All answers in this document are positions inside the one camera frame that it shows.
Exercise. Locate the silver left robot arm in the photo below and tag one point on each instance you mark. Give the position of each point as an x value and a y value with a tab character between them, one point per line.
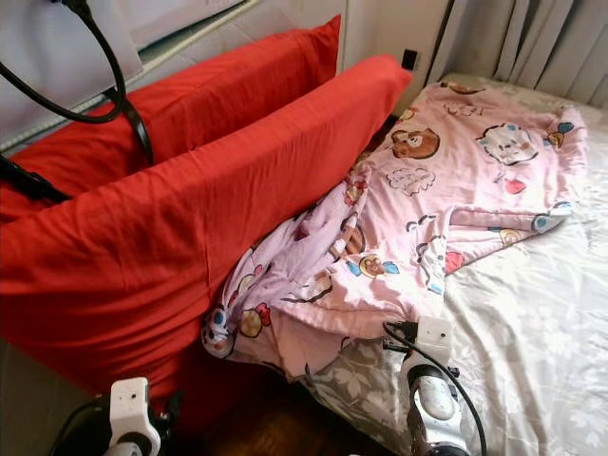
133	451

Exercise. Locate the beige floral bedspread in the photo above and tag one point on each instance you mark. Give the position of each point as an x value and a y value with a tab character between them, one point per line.
532	332

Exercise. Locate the dark wall socket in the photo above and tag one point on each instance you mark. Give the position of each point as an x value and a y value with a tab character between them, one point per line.
409	59

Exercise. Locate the grey pleated curtain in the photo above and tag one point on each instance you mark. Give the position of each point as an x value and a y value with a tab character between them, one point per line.
522	43

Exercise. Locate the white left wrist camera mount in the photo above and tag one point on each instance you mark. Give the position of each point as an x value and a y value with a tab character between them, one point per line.
131	410

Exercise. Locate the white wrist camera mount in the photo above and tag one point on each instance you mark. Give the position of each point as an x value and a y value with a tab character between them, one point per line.
131	410
435	337

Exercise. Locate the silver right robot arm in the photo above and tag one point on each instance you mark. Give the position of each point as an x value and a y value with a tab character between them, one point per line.
435	399

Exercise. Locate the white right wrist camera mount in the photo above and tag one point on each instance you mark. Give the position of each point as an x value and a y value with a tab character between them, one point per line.
435	337

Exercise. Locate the grey quilted pad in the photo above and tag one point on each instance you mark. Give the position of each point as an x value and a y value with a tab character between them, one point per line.
33	408

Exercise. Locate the pink cartoon print blanket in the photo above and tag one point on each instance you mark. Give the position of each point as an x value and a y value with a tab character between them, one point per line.
456	190

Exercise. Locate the pale grey flat panel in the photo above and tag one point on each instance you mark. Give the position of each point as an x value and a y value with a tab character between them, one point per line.
57	47

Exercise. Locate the red fabric sofa cushion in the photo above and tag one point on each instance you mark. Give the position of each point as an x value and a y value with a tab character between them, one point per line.
152	266
228	104

